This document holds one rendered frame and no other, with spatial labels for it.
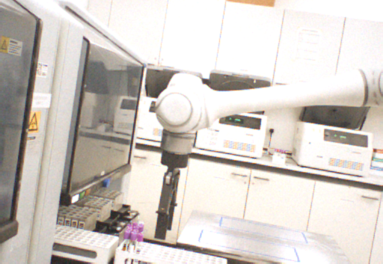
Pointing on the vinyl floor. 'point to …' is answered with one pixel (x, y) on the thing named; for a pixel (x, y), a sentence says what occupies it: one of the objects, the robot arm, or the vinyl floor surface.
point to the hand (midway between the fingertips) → (164, 224)
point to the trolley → (256, 241)
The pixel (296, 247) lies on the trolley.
